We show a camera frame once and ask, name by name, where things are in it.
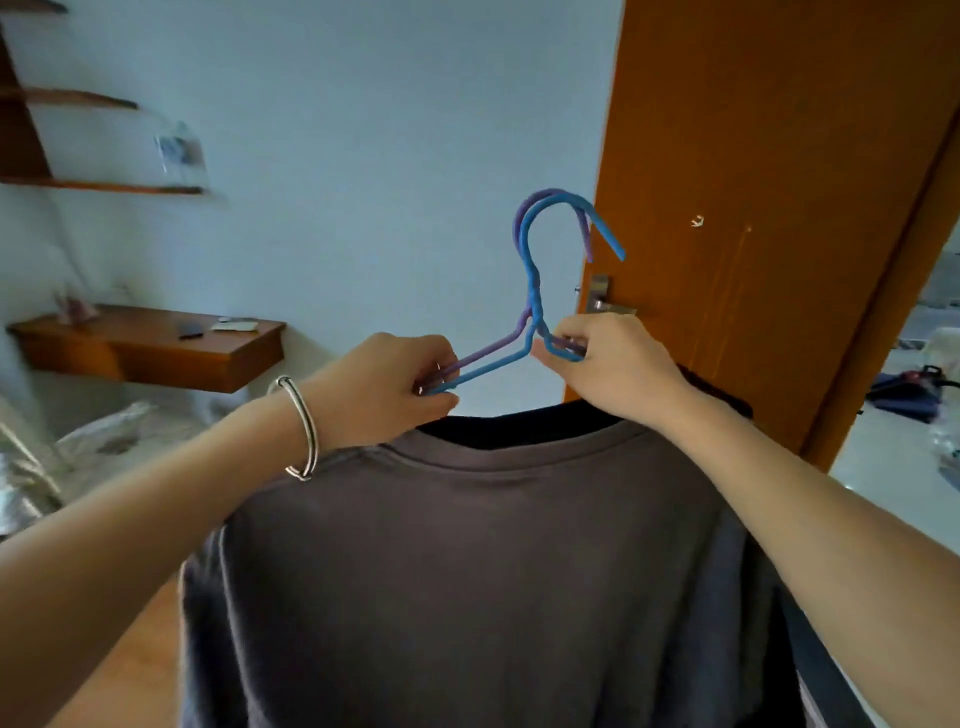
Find grey t-shirt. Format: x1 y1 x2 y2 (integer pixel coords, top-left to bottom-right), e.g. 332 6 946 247
177 417 807 728

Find blue clothes hanger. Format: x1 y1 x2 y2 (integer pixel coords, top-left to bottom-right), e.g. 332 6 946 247
420 196 627 397

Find silver foil plastic bags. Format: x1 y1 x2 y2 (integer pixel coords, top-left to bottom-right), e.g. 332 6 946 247
0 393 249 537

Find orange wooden door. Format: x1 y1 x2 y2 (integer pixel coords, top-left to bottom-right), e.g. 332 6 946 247
564 0 960 473

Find silver bangle bracelet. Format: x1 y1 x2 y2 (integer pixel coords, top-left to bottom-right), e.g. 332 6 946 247
267 375 321 483

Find person's right forearm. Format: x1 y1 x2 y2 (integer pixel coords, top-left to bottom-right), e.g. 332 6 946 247
654 378 960 728

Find person's left forearm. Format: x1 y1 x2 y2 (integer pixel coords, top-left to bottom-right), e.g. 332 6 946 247
0 382 324 728

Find clear plastic bag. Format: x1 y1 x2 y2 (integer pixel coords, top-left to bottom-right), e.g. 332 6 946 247
153 121 209 190

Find person's right hand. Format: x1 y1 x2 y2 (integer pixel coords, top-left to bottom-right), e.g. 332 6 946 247
531 312 699 438

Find dark blue bag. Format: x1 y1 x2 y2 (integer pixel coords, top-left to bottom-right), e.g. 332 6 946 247
864 365 960 425

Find wooden wall-mounted desk shelf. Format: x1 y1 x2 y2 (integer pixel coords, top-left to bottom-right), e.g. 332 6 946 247
6 303 288 395

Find metal door handle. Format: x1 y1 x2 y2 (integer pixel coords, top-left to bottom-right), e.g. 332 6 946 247
576 274 639 316

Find black garment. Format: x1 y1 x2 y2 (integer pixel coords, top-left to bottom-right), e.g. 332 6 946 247
416 363 875 728

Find purple clothes hanger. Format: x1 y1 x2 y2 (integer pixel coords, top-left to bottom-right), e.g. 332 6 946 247
417 188 595 391

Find person's left hand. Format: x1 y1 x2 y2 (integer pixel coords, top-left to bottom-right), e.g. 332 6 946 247
300 332 460 453

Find wooden corner wall shelves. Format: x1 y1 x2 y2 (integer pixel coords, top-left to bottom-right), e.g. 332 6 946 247
0 0 207 198

